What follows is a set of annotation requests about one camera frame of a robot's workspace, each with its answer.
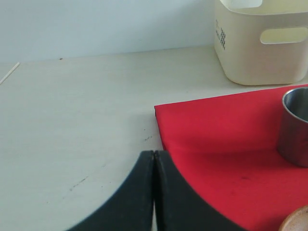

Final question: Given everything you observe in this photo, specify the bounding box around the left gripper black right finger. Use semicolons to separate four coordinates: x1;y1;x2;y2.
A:
154;151;244;231

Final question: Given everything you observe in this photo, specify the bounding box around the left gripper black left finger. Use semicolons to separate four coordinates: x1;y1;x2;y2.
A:
70;151;154;231

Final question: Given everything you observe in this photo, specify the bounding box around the stainless steel cup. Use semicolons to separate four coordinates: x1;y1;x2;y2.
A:
277;87;308;167

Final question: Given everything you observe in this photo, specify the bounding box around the red tablecloth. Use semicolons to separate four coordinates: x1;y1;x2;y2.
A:
154;87;308;231

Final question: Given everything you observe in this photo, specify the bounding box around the brown wooden plate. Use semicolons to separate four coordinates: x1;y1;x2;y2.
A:
279;205;308;231

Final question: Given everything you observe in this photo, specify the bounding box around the cream plastic storage bin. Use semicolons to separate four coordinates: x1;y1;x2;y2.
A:
214;0;308;86

